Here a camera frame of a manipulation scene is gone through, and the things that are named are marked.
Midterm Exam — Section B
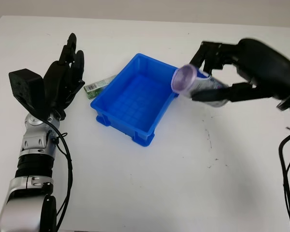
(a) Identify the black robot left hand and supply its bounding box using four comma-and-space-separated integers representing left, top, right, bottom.
42, 32, 86, 119

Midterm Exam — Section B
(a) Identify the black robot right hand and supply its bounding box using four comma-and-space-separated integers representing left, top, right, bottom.
189, 37, 290, 104

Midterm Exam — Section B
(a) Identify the purple lidded cylindrical canister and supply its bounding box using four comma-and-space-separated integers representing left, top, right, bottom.
171, 64, 230, 107

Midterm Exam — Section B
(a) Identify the blue plastic tray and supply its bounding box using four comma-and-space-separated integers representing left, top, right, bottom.
90, 53, 180, 148

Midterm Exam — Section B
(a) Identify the green rectangular box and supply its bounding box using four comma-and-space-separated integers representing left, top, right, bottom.
84, 74, 117, 100

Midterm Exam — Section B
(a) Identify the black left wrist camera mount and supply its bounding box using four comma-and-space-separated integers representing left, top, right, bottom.
8, 68, 46, 119

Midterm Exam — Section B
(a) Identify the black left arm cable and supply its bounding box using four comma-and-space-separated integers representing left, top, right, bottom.
46, 120, 73, 232

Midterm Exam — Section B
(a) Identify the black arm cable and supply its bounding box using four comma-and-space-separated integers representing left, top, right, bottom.
278, 125, 290, 232
46, 120, 73, 232

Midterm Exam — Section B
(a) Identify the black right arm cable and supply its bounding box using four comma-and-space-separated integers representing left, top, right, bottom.
278, 125, 290, 232

